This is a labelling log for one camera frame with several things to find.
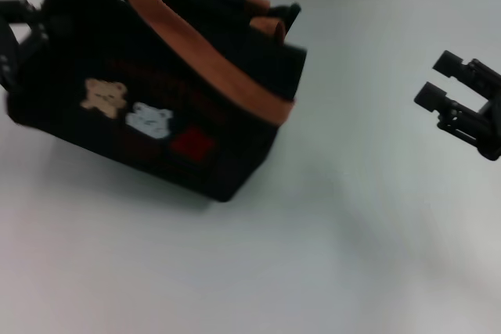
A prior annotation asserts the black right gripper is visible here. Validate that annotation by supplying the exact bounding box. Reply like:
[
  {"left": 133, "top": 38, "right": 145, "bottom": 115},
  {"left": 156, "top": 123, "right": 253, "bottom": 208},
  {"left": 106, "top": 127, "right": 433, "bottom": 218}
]
[{"left": 413, "top": 49, "right": 501, "bottom": 162}]

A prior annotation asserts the black food bag with bears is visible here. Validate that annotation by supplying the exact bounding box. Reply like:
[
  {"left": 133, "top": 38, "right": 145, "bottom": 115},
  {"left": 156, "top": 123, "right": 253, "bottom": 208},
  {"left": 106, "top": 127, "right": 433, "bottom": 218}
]
[{"left": 3, "top": 0, "right": 308, "bottom": 204}]

